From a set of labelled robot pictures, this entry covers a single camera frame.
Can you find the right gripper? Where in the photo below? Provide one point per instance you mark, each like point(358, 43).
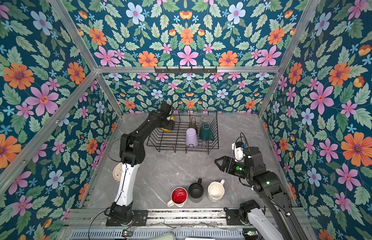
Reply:
point(225, 164)

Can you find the red and white mug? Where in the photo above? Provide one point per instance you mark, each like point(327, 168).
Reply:
point(179, 198)

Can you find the dark green mug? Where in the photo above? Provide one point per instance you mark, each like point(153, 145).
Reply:
point(206, 133)

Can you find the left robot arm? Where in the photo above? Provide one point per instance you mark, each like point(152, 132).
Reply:
point(132, 154)

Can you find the white cream mug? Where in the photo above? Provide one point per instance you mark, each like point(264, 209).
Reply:
point(216, 191)

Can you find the olive glass cup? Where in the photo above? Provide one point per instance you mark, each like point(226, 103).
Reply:
point(193, 125)

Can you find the clear plastic cup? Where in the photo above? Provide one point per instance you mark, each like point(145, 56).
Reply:
point(204, 119)

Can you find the lilac plastic cup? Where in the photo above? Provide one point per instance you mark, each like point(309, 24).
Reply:
point(191, 138)

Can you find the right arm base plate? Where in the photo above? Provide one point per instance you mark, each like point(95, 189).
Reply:
point(233, 217)

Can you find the yellow mug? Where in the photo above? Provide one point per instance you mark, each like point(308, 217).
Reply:
point(171, 125)

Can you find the pink alarm clock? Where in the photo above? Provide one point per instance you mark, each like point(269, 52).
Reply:
point(117, 172)

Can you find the black hook rail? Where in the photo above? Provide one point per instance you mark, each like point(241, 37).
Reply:
point(186, 70)

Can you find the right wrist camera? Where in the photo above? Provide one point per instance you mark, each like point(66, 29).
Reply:
point(237, 148)

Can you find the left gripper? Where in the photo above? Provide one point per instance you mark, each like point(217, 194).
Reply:
point(170, 125)

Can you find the black mug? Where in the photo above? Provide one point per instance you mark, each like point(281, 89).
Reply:
point(196, 189)

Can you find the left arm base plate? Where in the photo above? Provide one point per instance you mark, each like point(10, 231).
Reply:
point(135, 218)

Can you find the black wire dish rack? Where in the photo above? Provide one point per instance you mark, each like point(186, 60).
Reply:
point(176, 140)

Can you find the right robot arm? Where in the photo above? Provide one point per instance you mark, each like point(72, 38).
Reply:
point(270, 189)

